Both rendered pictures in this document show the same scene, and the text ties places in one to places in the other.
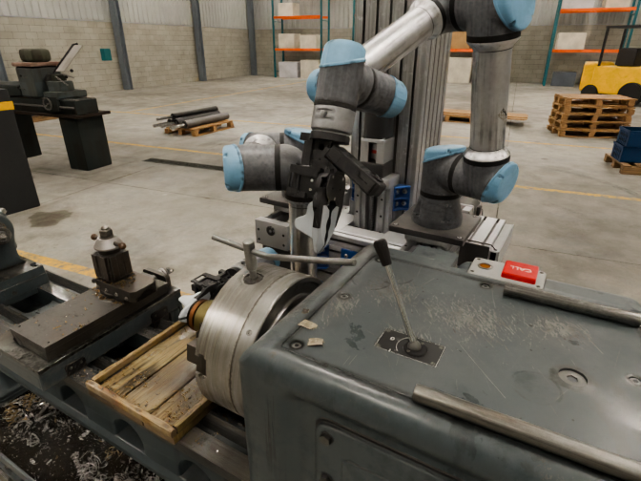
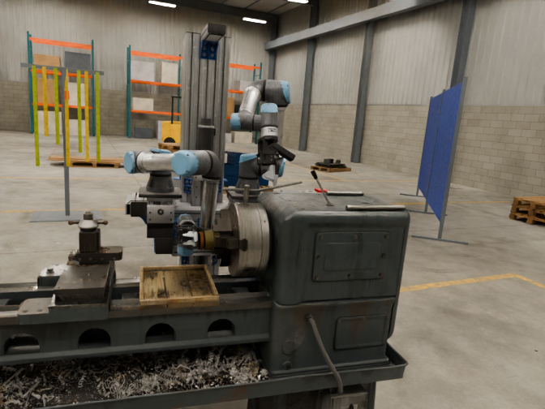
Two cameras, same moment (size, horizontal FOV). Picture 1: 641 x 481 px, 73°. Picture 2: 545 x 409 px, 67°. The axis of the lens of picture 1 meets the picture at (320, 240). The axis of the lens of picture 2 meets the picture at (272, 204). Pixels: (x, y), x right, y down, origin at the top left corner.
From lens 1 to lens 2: 1.41 m
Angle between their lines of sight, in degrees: 47
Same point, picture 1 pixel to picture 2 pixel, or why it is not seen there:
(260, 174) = (205, 164)
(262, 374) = (299, 220)
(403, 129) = (216, 148)
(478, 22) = (276, 99)
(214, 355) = (251, 236)
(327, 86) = (272, 119)
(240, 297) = (250, 211)
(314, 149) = (266, 144)
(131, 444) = (160, 342)
